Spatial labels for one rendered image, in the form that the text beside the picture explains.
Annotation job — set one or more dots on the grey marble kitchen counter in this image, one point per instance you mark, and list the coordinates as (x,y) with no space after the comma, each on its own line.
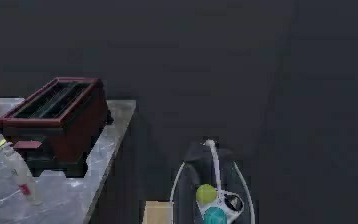
(67,196)

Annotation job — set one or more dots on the yellow-green ball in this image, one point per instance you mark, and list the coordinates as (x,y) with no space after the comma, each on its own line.
(206,194)

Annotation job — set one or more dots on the tan box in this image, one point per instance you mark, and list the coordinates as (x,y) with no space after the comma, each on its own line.
(156,213)

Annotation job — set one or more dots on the dark red toaster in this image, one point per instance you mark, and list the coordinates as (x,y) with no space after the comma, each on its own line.
(77,133)

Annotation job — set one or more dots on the teal round object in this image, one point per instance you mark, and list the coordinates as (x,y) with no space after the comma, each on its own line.
(215,216)

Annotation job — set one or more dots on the clear bottle with red label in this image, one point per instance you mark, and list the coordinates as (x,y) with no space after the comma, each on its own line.
(23,173)

